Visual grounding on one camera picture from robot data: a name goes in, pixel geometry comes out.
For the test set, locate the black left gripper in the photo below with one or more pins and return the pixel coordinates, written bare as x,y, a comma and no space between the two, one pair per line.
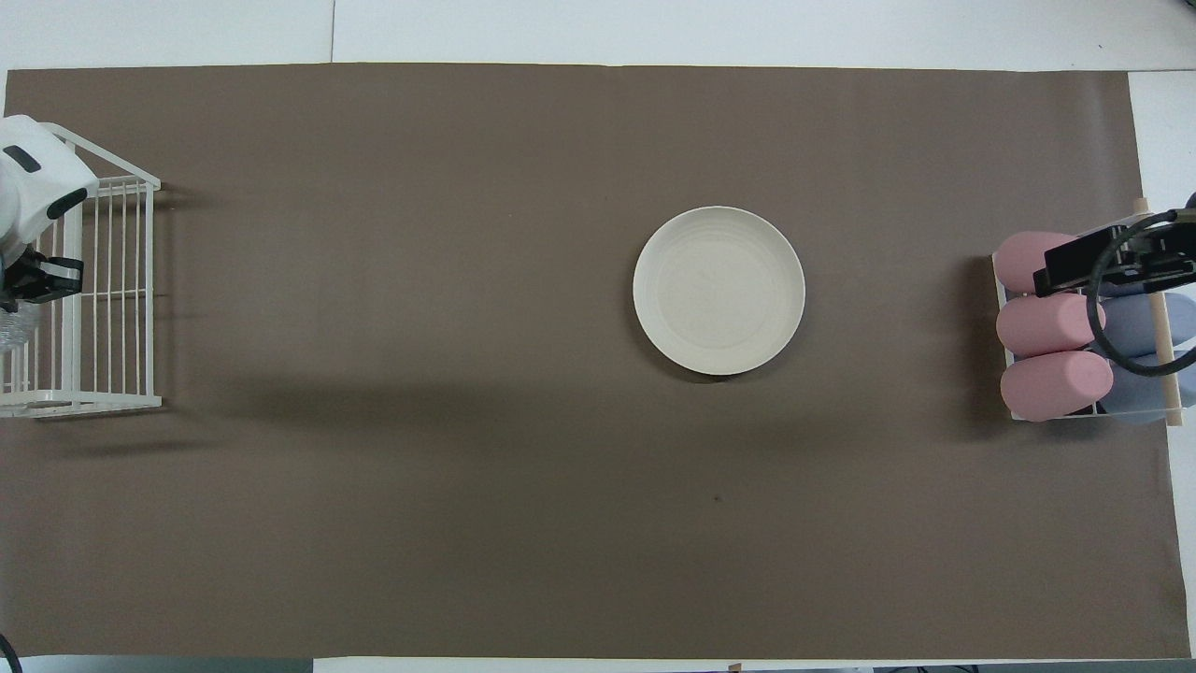
37,282

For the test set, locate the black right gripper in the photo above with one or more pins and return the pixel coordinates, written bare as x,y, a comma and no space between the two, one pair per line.
1159,252

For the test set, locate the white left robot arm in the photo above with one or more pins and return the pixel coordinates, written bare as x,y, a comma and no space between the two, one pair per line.
28,178

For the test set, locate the cream round plate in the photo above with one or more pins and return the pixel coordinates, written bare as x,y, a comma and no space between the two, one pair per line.
719,290

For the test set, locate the pink plastic cup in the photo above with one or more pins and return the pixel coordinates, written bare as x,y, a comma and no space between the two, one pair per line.
1056,385
1014,262
1046,325

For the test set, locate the brown table mat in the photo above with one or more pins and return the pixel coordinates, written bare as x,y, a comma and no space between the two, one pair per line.
467,187

